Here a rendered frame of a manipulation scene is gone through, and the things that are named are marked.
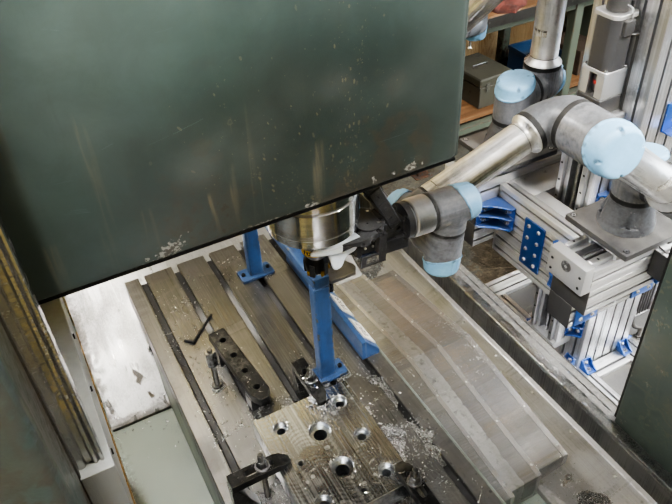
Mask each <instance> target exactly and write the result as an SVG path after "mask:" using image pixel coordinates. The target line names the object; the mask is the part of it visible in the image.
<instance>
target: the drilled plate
mask: <svg viewBox="0 0 672 504"><path fill-rule="evenodd" d="M325 390H326V394H327V400H328V398H330V399H329V400H331V399H332V400H331V401H330V403H329V404H328V402H325V403H326V405H327V404H328V405H327V406H326V407H325V408H323V407H321V408H323V409H324V410H323V409H322V410H321V409H318V410H317V408H316V407H317V406H318V407H319V404H318V405H316V404H314V403H316V402H314V401H313V400H312V399H311V397H310V396H309V397H307V398H305V399H303V400H300V401H298V402H296V403H294V404H291V405H289V406H287V407H285V408H283V409H280V410H278V411H276V412H274V413H272V414H269V415H267V416H265V417H263V418H260V419H258V420H256V421H254V422H252V423H253V428H254V433H255V436H256V438H257V440H258V442H259V444H260V446H261V447H262V449H263V451H264V453H265V455H266V457H267V456H269V455H271V454H276V453H281V454H285V453H286V454H289V455H290V460H291V463H290V464H289V465H288V466H287V468H286V469H284V470H282V471H280V472H278V473H276V475H277V477H278V479H279V481H280V483H281V485H282V486H283V488H284V490H285V492H286V494H287V496H288V497H289V499H290V501H291V503H292V504H312V503H313V504H315V503H316V504H331V503H332V504H394V503H396V502H398V501H399V500H401V499H403V498H405V497H407V496H409V495H410V494H409V493H408V491H407V490H406V488H405V487H404V485H403V484H402V483H401V481H400V480H399V478H398V477H396V476H397V475H395V472H394V471H395V470H394V469H395V467H394V466H393V465H392V464H395V463H398V462H400V461H404V460H403V459H402V457H401V456H400V455H399V453H398V452H397V451H396V449H395V448H394V446H393V445H392V444H391V442H390V441H389V439H388V438H387V437H386V435H385V434H384V432H383V431H382V430H381V428H380V427H379V426H378V424H377V423H376V421H375V420H374V419H373V417H372V416H371V414H370V413H369V412H368V410H367V409H366V408H365V406H364V405H363V403H362V402H361V401H360V399H359V398H358V396H357V395H356V394H355V392H354V391H353V389H352V388H351V387H350V385H349V384H348V383H347V381H346V380H345V381H342V382H340V383H338V384H336V385H334V386H331V387H329V388H327V389H325ZM329 394H330V395H332V396H333V395H334V396H333V397H331V396H330V395H329ZM338 394H339V395H338ZM341 394H342V396H341ZM336 396H337V397H336ZM346 396H347V397H346ZM325 403H323V405H324V404H325ZM312 404H313V405H312ZM331 404H332V405H331ZM345 405H348V406H346V407H345V408H341V410H339V409H337V408H338V407H339V406H340V407H341V406H342V407H344V406H345ZM305 406H307V407H308V409H307V407H305ZM331 406H335V407H336V408H335V407H331ZM309 407H310V409H309ZM311 408H312V409H313V408H314V409H313V410H314V411H313V410H311ZM319 408H320V407H319ZM343 409H344V410H343ZM336 410H337V411H336ZM310 411H311V412H310ZM326 411H327V412H326ZM307 412H308V413H307ZM315 412H316V413H315ZM323 412H324V414H323ZM312 413H313V414H312ZM314 413H315V414H314ZM331 414H332V415H331ZM321 415H322V416H321ZM329 417H330V418H329ZM313 419H314V420H313ZM321 419H322V420H321ZM324 419H326V420H324ZM331 419H332V420H331ZM277 420H279V422H280V423H279V422H277ZM281 420H283V421H284V422H286V421H289V422H290V423H285V424H284V422H281ZM317 420H318V421H317ZM330 420H331V423H330ZM314 421H317V422H316V423H315V422H314ZM320 421H321V422H320ZM324 421H325V422H326V421H327V422H326V423H327V424H326V423H325V422H324ZM276 422H277V423H276ZM313 422H314V423H313ZM312 423H313V424H312ZM286 424H287V425H286ZM288 424H289V425H290V427H289V426H288ZM307 424H308V425H309V424H310V425H309V426H311V427H309V426H308V425H307ZM331 424H332V425H333V426H332V425H331ZM291 425H292V426H291ZM330 425H331V426H330ZM353 426H354V428H353ZM365 426H366V427H367V429H366V427H365ZM308 427H309V428H308ZM330 427H331V428H332V429H331V428H330ZM339 427H340V428H339ZM306 428H307V429H306ZM368 429H369V430H368ZM273 430H274V431H273ZM332 430H333V431H332ZM306 431H307V432H306ZM346 431H347V432H346ZM288 432H289V433H288ZM353 432H354V434H353ZM370 432H371V433H370ZM370 434H371V435H370ZM281 435H282V436H281ZM284 435H285V436H284ZM352 435H353V436H354V437H353V436H352ZM369 435H370V436H369ZM328 438H329V439H328ZM354 438H355V439H354ZM367 438H368V439H367ZM366 439H367V440H366ZM318 440H321V441H318ZM362 441H363V442H362ZM366 441H367V442H366ZM341 442H342V443H341ZM355 443H356V444H355ZM362 443H364V444H362ZM365 443H366V444H365ZM377 443H378V444H377ZM368 445H369V446H368ZM378 445H380V446H378ZM358 446H359V447H358ZM360 446H361V447H360ZM366 446H367V447H366ZM372 447H373V449H372ZM379 447H380V448H381V449H380V448H379ZM319 449H320V450H319ZM367 449H368V450H367ZM378 449H379V450H378ZM341 450H342V451H341ZM357 450H358V451H357ZM374 450H375V451H374ZM380 450H381V451H380ZM368 451H369V452H368ZM370 451H371V452H372V453H371V452H370ZM287 452H288V453H287ZM380 452H382V453H380ZM338 453H339V454H338ZM342 453H344V454H346V453H347V454H349V455H348V456H350V457H351V456H352V457H351V458H350V457H349V458H348V456H346V455H345V456H344V454H342ZM330 454H331V455H330ZM334 454H337V455H339V456H338V457H334V458H336V459H334V458H333V456H335V455H334ZM328 455H329V456H328ZM340 455H342V456H340ZM354 456H355V457H354ZM293 457H294V458H293ZM377 457H378V460H377V459H376V458H377ZM311 458H312V459H311ZM330 458H331V460H332V459H333V460H332V464H331V463H330V462H329V461H330ZM374 458H375V459H374ZM306 459H307V461H306ZM321 459H323V460H321ZM327 459H328V460H327ZM354 459H355V460H356V461H354ZM371 459H374V460H372V461H371V463H370V464H369V462H370V460H371ZM386 459H387V460H389V461H391V460H392V461H391V463H390V462H389V461H387V460H386ZM381 460H386V461H387V462H384V463H381V462H382V461H381ZM303 462H304V463H303ZM354 462H355V463H357V464H354ZM378 462H379V463H378ZM392 462H393V463H392ZM294 463H295V464H294ZM314 463H315V464H314ZM329 463H330V465H329ZM388 463H389V464H388ZM376 464H377V465H376ZM378 464H379V466H378ZM360 465H361V467H360ZM375 465H376V467H375ZM328 466H330V467H328ZM377 467H378V470H379V471H378V470H377ZM313 468H315V469H314V471H313V470H312V469H313ZM329 468H330V469H329ZM355 469H356V470H355ZM310 470H312V472H311V471H310ZM330 470H331V471H330ZM353 470H354V471H355V474H354V475H355V476H354V475H352V474H353V473H354V472H353ZM358 470H359V471H358ZM309 471H310V472H309ZM329 471H330V472H329ZM375 471H376V472H377V471H378V472H377V474H378V473H380V475H379V474H378V476H377V475H376V474H375ZM360 472H361V473H360ZM332 473H333V474H332ZM373 473H374V474H375V475H374V474H373ZM334 474H335V475H334ZM343 474H344V475H346V476H343V478H344V479H343V478H342V476H340V475H343ZM392 474H393V475H392ZM296 475H297V476H296ZM331 475H333V476H331ZM349 475H350V476H349ZM381 475H383V476H386V477H387V478H386V477H385V478H384V479H385V480H384V479H383V477H382V476H381ZM338 476H339V477H338ZM380 476H381V477H380ZM389 476H391V477H389ZM337 477H338V478H337ZM388 477H389V478H388ZM393 477H394V478H393ZM351 478H352V479H351ZM378 478H380V479H378ZM347 479H348V480H347ZM387 479H388V480H387ZM381 480H382V481H381ZM354 482H355V483H354ZM373 482H380V483H379V484H375V483H373ZM360 483H362V484H361V485H360ZM366 483H367V484H366ZM344 484H345V485H344ZM363 484H366V486H365V485H363ZM359 485H360V486H359ZM362 486H365V487H364V488H363V487H362ZM369 486H370V487H369ZM366 487H367V488H366ZM365 488H366V489H365ZM307 489H308V491H307ZM324 490H325V491H326V492H325V491H324ZM322 491H324V492H325V493H324V494H322V493H321V492H322ZM353 491H357V492H356V493H352V492H353ZM365 491H369V492H370V493H365ZM371 491H372V492H371ZM327 492H328V493H327ZM330 492H331V493H332V494H331V493H330ZM317 494H319V495H317ZM320 494H322V495H320ZM327 494H329V495H327ZM330 495H331V496H330ZM314 496H315V497H314ZM333 496H334V497H333ZM331 497H333V498H334V499H333V498H331ZM362 497H363V498H362ZM314 498H316V499H314ZM331 499H332V500H331ZM314 501H315V502H314Z"/></svg>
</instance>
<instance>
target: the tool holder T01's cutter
mask: <svg viewBox="0 0 672 504"><path fill-rule="evenodd" d="M303 264H304V271H307V276H310V277H313V278H315V277H316V275H318V274H321V277H323V276H325V275H326V274H328V269H329V268H330V263H329V258H328V256H325V257H324V258H323V259H321V260H317V261H313V260H310V259H308V258H307V257H306V256H305V257H303Z"/></svg>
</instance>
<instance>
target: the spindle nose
mask: <svg viewBox="0 0 672 504"><path fill-rule="evenodd" d="M359 215H360V201H359V194H357V195H354V196H351V197H348V198H345V199H343V200H340V201H337V202H334V203H331V204H328V205H325V206H322V207H320V208H317V209H314V210H311V211H308V212H305V213H302V214H299V215H297V216H294V217H291V218H288V219H285V220H282V221H279V222H276V223H274V224H271V225H268V226H267V227H268V231H269V233H270V234H271V236H272V237H273V238H274V239H275V240H277V241H278V242H280V243H282V244H284V245H286V246H289V247H292V248H296V249H303V250H316V249H323V248H328V247H331V246H334V245H336V244H338V243H340V242H342V241H344V240H346V239H347V238H348V237H350V236H351V235H352V234H353V233H354V231H355V230H356V228H357V226H358V223H359Z"/></svg>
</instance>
